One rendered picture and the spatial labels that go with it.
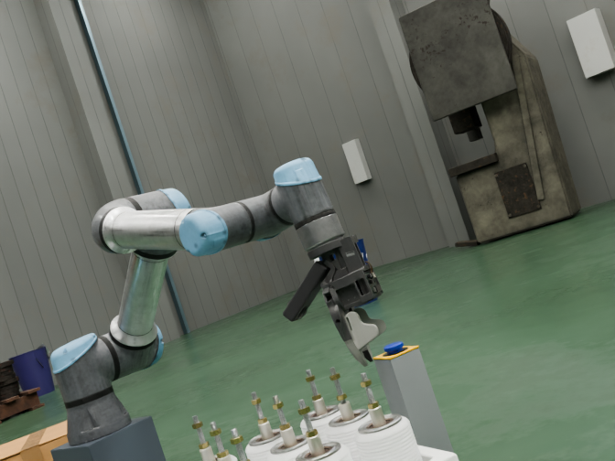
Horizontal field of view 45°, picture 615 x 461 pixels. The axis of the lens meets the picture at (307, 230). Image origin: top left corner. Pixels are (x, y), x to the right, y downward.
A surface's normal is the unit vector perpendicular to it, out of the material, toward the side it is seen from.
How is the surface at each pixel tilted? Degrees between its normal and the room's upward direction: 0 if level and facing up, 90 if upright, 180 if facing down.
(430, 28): 90
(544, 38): 90
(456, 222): 90
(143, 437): 90
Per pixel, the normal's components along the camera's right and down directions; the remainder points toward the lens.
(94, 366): 0.63, -0.22
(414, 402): 0.39, -0.14
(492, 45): -0.48, 0.14
